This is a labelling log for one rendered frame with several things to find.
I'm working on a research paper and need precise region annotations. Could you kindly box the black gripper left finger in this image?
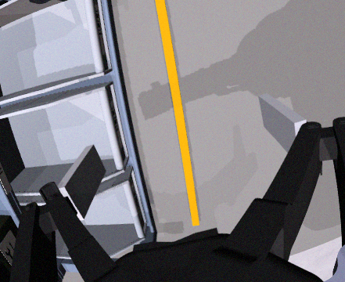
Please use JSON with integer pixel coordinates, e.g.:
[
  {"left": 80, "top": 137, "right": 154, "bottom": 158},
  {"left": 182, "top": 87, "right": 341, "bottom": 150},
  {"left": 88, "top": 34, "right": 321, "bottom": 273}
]
[{"left": 9, "top": 144, "right": 133, "bottom": 282}]

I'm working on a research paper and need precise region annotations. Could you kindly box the grey open bin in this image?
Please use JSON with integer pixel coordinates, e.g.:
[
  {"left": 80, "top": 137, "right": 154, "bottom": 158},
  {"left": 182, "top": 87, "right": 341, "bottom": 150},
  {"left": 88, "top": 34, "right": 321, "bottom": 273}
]
[
  {"left": 16, "top": 166, "right": 147, "bottom": 259},
  {"left": 0, "top": 81, "right": 129, "bottom": 196},
  {"left": 0, "top": 0, "right": 113, "bottom": 105}
]

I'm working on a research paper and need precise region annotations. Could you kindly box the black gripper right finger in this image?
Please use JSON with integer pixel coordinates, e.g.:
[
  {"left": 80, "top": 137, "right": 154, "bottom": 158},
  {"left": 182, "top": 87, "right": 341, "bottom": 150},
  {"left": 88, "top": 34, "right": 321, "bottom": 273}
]
[{"left": 189, "top": 93, "right": 345, "bottom": 282}]

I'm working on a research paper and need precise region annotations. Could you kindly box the yellow rail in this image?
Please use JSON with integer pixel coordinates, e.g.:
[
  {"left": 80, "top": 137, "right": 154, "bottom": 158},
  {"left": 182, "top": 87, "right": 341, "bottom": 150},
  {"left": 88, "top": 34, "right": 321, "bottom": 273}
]
[{"left": 155, "top": 0, "right": 199, "bottom": 226}]

